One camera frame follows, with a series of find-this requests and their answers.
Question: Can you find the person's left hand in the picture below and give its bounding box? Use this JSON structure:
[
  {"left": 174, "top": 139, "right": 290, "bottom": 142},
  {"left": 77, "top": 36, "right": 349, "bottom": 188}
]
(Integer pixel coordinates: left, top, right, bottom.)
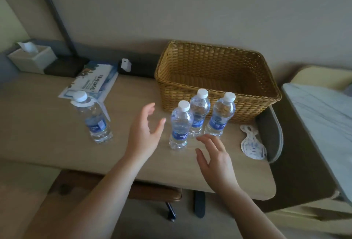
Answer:
[{"left": 124, "top": 102, "right": 167, "bottom": 163}]

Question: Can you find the person's right hand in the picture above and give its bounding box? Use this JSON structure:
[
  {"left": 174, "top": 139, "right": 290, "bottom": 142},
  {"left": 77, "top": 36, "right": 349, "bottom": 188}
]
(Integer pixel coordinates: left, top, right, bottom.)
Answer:
[{"left": 195, "top": 134, "right": 241, "bottom": 193}]

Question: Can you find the person's right forearm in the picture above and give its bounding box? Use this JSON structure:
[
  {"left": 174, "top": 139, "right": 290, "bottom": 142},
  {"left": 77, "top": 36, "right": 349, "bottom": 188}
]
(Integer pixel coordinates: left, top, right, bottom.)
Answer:
[{"left": 217, "top": 182, "right": 287, "bottom": 239}]

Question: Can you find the person's left forearm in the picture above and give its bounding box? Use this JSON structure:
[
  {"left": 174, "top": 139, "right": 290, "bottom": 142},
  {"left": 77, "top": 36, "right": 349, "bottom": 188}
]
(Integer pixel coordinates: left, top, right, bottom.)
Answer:
[{"left": 22, "top": 154, "right": 150, "bottom": 239}]

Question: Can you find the clear plastic water bottle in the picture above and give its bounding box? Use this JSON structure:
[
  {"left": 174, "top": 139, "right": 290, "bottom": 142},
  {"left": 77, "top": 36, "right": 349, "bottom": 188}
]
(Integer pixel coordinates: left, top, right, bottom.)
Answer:
[
  {"left": 189, "top": 88, "right": 211, "bottom": 137},
  {"left": 169, "top": 100, "right": 195, "bottom": 149},
  {"left": 204, "top": 92, "right": 237, "bottom": 137}
]

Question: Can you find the black table leg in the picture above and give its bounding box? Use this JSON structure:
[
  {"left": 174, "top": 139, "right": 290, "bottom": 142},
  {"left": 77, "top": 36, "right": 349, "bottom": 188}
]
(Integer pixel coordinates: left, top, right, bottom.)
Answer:
[{"left": 194, "top": 190, "right": 206, "bottom": 219}]

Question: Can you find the white paper hang tag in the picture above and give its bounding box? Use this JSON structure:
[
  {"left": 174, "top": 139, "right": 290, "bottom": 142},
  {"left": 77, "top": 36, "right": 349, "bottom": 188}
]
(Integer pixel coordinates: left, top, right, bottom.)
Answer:
[{"left": 240, "top": 124, "right": 267, "bottom": 161}]

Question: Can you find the water bottle with paper collar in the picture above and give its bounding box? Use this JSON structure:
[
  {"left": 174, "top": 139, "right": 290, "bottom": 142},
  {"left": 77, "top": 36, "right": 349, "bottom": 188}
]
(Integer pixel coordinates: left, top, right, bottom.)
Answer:
[{"left": 71, "top": 91, "right": 114, "bottom": 144}]

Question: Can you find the woven wicker basket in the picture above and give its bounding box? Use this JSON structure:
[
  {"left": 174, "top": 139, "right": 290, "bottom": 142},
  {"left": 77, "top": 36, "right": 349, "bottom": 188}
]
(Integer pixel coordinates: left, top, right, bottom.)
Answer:
[{"left": 154, "top": 40, "right": 283, "bottom": 124}]

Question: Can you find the white paper bottle collar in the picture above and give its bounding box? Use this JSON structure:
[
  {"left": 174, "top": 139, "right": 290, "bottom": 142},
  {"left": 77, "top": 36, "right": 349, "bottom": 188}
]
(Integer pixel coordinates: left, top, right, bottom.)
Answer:
[{"left": 71, "top": 97, "right": 111, "bottom": 122}]

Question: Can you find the gray chair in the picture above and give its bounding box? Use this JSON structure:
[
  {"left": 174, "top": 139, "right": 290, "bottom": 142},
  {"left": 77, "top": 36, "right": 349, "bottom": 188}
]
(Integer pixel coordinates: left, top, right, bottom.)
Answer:
[{"left": 255, "top": 105, "right": 284, "bottom": 164}]

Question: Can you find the blue white printed booklet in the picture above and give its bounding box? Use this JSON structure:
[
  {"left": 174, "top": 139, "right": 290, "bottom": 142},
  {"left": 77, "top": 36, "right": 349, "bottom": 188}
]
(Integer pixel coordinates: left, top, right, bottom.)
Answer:
[{"left": 57, "top": 61, "right": 119, "bottom": 102}]

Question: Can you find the brown stool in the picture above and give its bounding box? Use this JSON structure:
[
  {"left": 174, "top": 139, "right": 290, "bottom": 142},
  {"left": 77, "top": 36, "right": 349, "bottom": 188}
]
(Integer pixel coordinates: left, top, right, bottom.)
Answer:
[{"left": 48, "top": 169, "right": 183, "bottom": 222}]

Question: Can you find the black desk lamp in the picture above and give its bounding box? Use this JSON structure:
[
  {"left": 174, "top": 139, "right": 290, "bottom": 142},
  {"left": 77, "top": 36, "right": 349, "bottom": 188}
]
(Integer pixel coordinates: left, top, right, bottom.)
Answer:
[{"left": 0, "top": 0, "right": 90, "bottom": 78}]

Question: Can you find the marble top side table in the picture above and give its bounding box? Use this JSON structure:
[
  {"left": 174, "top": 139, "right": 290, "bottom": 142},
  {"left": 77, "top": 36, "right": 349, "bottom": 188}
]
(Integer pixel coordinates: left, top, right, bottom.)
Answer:
[{"left": 282, "top": 83, "right": 352, "bottom": 206}]

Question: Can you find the beige cushion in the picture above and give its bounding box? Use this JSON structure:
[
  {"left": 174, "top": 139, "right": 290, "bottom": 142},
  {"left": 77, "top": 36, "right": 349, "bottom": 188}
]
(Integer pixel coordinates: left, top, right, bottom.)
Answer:
[{"left": 290, "top": 65, "right": 352, "bottom": 91}]

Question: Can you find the cream tissue box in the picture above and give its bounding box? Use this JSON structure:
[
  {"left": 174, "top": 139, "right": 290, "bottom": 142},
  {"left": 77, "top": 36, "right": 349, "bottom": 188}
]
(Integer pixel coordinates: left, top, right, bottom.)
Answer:
[{"left": 7, "top": 45, "right": 58, "bottom": 75}]

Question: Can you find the white tissue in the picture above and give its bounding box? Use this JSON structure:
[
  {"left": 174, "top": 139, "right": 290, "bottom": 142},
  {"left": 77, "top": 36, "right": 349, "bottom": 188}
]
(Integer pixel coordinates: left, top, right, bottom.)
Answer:
[{"left": 16, "top": 41, "right": 39, "bottom": 54}]

